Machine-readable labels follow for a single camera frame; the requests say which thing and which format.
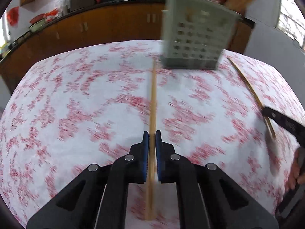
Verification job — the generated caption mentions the black kitchen countertop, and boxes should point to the black kitchen countertop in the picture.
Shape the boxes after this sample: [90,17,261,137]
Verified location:
[0,0,256,64]

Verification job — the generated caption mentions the red hanging decoration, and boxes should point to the red hanging decoration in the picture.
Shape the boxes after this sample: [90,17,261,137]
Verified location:
[7,7,20,27]

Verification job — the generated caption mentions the white framed window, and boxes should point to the white framed window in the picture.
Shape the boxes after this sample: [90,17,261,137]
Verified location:
[274,0,305,48]

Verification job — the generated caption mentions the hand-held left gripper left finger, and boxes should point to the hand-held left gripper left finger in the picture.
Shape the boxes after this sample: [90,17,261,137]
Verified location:
[26,130,150,229]

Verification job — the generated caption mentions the red and green basins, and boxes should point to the red and green basins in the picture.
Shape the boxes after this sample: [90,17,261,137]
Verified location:
[29,8,63,32]

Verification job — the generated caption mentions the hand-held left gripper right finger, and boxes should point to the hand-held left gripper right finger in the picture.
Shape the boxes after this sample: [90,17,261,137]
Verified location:
[155,130,279,229]

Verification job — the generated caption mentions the brown box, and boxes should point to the brown box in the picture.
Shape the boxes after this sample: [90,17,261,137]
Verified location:
[70,0,96,12]

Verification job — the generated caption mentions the red floral tablecloth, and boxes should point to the red floral tablecloth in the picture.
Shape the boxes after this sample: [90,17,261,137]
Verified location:
[0,40,305,229]

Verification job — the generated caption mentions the person's right hand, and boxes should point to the person's right hand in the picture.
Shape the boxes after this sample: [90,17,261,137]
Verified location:
[287,147,305,192]

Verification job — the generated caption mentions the bamboo chopstick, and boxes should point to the bamboo chopstick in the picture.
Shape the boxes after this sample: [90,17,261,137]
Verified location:
[145,59,158,220]
[227,57,277,138]

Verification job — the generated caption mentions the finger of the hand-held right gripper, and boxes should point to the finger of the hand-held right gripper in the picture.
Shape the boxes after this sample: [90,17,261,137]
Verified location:
[262,106,305,146]

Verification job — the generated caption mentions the brown wooden lower cabinets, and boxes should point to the brown wooden lower cabinets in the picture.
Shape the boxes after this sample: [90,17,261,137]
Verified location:
[0,2,253,93]

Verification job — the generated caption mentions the green perforated utensil holder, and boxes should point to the green perforated utensil holder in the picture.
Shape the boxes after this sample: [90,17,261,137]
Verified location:
[161,0,243,70]

